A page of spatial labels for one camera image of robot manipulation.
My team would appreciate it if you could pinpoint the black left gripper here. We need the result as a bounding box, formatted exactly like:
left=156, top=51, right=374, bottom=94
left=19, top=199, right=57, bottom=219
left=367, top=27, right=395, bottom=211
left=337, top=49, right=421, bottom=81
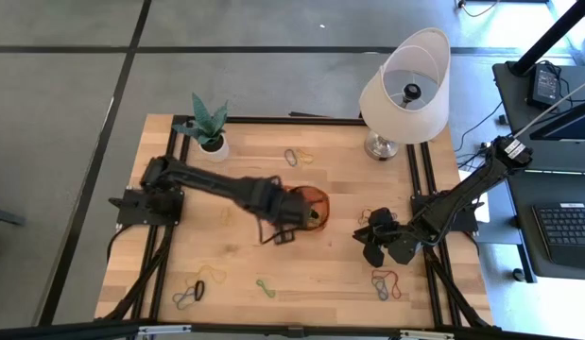
left=251, top=177, right=322, bottom=230

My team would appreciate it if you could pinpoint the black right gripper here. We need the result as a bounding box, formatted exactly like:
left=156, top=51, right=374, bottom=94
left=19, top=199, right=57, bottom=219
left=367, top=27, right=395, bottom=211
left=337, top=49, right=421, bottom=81
left=353, top=220, right=403, bottom=268

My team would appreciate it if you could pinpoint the orange plastic bin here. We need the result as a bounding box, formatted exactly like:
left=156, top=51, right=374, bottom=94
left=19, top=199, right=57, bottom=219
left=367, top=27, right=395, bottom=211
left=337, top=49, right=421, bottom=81
left=285, top=184, right=332, bottom=232

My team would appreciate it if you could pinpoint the green rubber band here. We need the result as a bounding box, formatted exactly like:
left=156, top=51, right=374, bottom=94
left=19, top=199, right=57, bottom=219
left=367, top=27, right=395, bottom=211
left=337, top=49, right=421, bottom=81
left=255, top=278, right=277, bottom=299

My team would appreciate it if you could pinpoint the white table lamp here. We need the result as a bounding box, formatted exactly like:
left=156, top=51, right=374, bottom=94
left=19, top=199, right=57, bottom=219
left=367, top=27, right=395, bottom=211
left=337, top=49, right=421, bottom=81
left=358, top=26, right=453, bottom=162

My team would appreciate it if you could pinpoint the potted green plant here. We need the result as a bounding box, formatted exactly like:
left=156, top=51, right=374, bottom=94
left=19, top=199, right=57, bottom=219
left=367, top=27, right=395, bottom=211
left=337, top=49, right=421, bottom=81
left=171, top=92, right=231, bottom=163

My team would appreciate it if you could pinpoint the black side desk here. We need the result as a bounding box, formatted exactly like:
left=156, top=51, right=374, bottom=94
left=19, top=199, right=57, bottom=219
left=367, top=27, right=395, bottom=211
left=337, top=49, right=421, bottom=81
left=491, top=60, right=585, bottom=284

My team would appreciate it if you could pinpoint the black laptop keyboard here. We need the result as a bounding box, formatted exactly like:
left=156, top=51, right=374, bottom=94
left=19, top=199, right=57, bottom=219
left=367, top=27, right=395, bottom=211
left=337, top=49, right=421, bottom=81
left=531, top=201, right=585, bottom=271

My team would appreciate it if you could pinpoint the black power adapter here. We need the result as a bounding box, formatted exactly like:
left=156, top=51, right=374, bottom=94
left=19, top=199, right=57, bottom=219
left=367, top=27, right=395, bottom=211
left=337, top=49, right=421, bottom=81
left=526, top=63, right=563, bottom=111

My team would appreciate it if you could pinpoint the dark laptop screen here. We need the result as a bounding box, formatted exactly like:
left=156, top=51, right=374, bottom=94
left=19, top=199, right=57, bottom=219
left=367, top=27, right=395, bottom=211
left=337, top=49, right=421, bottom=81
left=529, top=97, right=585, bottom=143

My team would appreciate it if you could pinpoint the black stand pole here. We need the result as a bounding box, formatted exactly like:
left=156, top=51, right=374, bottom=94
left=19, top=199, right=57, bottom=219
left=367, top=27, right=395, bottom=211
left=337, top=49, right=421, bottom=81
left=510, top=0, right=585, bottom=77

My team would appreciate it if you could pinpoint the dark grey furniture foot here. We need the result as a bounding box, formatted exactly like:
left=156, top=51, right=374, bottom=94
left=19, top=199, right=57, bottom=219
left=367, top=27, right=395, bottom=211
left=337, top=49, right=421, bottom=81
left=0, top=205, right=27, bottom=228

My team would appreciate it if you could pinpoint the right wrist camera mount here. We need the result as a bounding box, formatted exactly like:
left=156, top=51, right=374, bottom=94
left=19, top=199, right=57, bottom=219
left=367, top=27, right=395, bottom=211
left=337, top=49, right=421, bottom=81
left=367, top=206, right=398, bottom=229

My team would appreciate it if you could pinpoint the black aluminium table frame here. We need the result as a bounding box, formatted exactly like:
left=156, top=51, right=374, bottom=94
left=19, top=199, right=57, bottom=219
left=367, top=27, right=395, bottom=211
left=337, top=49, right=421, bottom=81
left=0, top=112, right=585, bottom=340

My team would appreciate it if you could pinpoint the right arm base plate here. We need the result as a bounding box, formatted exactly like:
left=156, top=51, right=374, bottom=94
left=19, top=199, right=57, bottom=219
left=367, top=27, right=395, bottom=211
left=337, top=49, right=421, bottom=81
left=409, top=193, right=485, bottom=233

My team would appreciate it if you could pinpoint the silver aluminium bracket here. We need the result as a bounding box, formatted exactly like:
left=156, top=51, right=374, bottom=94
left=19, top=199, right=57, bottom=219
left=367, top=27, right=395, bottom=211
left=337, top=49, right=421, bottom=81
left=399, top=330, right=456, bottom=340
left=138, top=324, right=192, bottom=337

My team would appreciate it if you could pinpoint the black floor cable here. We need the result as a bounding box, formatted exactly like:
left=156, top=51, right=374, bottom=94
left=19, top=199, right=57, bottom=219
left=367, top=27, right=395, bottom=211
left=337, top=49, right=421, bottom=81
left=454, top=101, right=506, bottom=169

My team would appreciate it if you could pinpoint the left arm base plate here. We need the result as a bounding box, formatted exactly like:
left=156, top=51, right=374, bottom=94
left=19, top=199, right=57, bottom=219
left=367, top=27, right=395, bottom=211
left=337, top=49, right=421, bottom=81
left=107, top=187, right=184, bottom=227

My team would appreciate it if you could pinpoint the thin white cable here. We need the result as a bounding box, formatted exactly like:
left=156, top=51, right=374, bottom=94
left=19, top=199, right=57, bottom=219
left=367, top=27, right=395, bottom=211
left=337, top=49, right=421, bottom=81
left=513, top=75, right=585, bottom=139

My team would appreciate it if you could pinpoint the floor cable with plug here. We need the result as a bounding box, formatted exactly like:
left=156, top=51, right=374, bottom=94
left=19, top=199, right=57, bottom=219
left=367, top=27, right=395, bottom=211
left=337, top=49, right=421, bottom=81
left=456, top=0, right=502, bottom=19

